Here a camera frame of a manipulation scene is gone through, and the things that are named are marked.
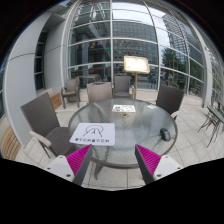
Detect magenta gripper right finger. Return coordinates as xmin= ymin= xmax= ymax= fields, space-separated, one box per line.
xmin=134 ymin=143 xmax=184 ymax=185

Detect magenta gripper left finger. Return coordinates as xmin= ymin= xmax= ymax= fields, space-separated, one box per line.
xmin=46 ymin=144 xmax=93 ymax=187

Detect white mouse pad with logo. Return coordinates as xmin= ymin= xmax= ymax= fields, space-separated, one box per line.
xmin=70 ymin=123 xmax=115 ymax=146

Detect grey wicker chair left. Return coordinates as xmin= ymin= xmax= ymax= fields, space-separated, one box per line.
xmin=21 ymin=93 xmax=78 ymax=156

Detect round glass patio table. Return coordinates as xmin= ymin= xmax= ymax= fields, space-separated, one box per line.
xmin=69 ymin=98 xmax=178 ymax=178

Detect menu card on table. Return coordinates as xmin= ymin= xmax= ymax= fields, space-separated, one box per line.
xmin=112 ymin=104 xmax=136 ymax=113

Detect grey wicker chair right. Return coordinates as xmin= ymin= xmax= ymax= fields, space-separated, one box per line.
xmin=156 ymin=85 xmax=184 ymax=119

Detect grey wicker chair behind table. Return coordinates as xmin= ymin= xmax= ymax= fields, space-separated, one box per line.
xmin=87 ymin=82 xmax=112 ymax=103

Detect grey wicker chair far-left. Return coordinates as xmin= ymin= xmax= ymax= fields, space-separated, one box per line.
xmin=60 ymin=77 xmax=80 ymax=108

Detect grey wicker chair far-centre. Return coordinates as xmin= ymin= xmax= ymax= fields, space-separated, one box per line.
xmin=113 ymin=76 xmax=134 ymax=99

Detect green metal side table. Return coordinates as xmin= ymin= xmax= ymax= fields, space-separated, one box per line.
xmin=200 ymin=105 xmax=224 ymax=144

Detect gold menu board stand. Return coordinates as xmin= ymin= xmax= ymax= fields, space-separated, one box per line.
xmin=123 ymin=55 xmax=151 ymax=100

